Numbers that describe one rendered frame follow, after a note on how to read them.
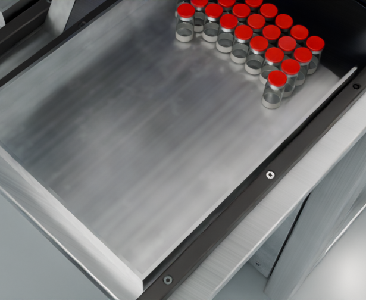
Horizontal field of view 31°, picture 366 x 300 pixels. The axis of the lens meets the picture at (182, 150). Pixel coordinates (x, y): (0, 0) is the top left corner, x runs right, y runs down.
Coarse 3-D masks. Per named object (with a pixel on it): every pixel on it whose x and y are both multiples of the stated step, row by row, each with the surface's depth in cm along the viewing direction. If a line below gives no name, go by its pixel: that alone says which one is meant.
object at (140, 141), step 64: (128, 0) 77; (64, 64) 75; (128, 64) 76; (192, 64) 76; (320, 64) 77; (0, 128) 71; (64, 128) 71; (128, 128) 71; (192, 128) 72; (256, 128) 72; (64, 192) 67; (128, 192) 68; (192, 192) 68; (128, 256) 64
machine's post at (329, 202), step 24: (360, 144) 88; (336, 168) 96; (360, 168) 92; (312, 192) 106; (336, 192) 100; (312, 216) 111; (336, 216) 105; (288, 240) 125; (312, 240) 117; (288, 264) 132; (312, 264) 134; (264, 288) 152; (288, 288) 140
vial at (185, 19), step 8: (184, 8) 74; (192, 8) 74; (184, 16) 74; (192, 16) 74; (176, 24) 76; (184, 24) 75; (192, 24) 75; (176, 32) 77; (184, 32) 76; (192, 32) 77; (184, 40) 77
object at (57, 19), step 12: (60, 0) 75; (72, 0) 74; (48, 12) 77; (60, 12) 76; (48, 24) 77; (60, 24) 76; (36, 36) 77; (48, 36) 77; (24, 48) 76; (36, 48) 76; (0, 60) 75; (12, 60) 75; (24, 60) 75; (0, 72) 74
